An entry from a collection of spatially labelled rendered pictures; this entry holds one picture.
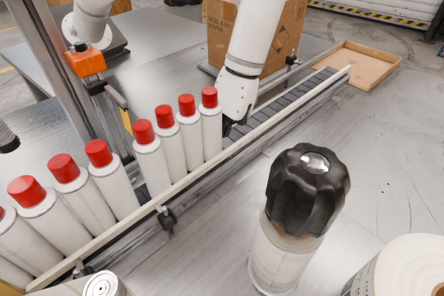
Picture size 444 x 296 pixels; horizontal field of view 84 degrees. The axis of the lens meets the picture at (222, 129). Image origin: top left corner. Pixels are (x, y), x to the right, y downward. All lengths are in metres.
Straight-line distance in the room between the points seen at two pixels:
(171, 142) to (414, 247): 0.41
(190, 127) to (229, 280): 0.29
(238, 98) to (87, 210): 0.35
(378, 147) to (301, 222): 0.62
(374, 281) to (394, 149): 0.55
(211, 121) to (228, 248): 0.25
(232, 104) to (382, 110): 0.62
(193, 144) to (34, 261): 0.33
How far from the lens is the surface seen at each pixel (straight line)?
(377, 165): 0.81
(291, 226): 0.29
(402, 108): 1.08
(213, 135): 0.55
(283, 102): 0.84
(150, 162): 0.48
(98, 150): 0.43
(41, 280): 0.55
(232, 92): 0.55
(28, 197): 0.44
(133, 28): 1.60
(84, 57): 0.44
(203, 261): 0.52
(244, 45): 0.52
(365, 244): 0.59
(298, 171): 0.25
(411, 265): 0.44
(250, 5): 0.51
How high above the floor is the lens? 1.37
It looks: 43 degrees down
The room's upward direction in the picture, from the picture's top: straight up
